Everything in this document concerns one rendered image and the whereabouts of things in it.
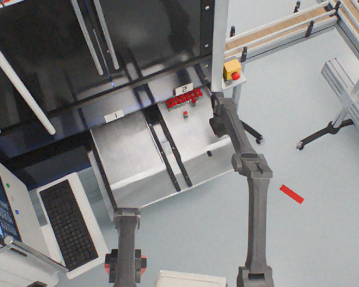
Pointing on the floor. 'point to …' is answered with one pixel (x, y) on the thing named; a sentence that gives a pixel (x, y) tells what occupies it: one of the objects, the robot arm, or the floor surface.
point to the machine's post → (218, 43)
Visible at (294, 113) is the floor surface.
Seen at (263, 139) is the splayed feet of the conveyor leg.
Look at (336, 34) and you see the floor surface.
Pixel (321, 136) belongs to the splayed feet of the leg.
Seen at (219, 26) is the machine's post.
